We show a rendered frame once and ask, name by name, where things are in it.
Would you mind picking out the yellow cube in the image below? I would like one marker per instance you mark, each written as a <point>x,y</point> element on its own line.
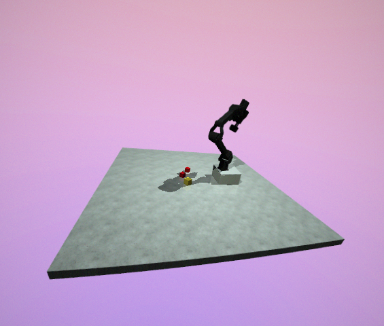
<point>187,181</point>

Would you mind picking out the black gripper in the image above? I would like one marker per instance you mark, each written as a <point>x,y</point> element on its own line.
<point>235,127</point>

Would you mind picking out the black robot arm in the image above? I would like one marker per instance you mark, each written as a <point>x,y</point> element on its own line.
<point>235,111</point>

